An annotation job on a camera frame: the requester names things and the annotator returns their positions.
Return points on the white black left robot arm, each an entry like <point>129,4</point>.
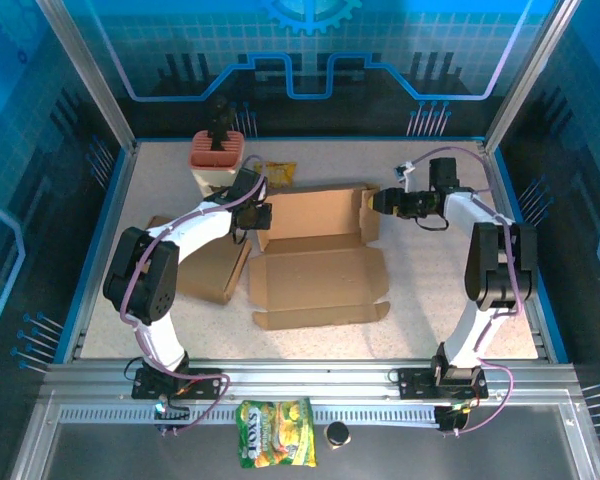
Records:
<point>195,230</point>

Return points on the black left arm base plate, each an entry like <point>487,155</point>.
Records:
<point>205,382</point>

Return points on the grey metal front panel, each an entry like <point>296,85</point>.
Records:
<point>130,455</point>

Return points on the slotted metal strip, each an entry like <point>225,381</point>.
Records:
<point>370,415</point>

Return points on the aluminium front rail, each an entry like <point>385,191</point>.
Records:
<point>305,380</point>

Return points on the green candy bag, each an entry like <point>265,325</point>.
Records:
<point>275,432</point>

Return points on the brown cardboard mailer box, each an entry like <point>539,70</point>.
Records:
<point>210,275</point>
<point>320,280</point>

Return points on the cream knife block pink top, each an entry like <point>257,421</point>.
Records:
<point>215,152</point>

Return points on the black controller board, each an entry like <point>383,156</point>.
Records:
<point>450,417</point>
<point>172,412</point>

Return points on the yellow snack bag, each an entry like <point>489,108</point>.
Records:
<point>282,172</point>

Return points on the aluminium frame post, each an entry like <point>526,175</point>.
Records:
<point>91,75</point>
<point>528,75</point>

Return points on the small black jar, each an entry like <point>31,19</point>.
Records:
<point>337,435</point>

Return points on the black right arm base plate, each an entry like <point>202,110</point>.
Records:
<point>417,382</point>

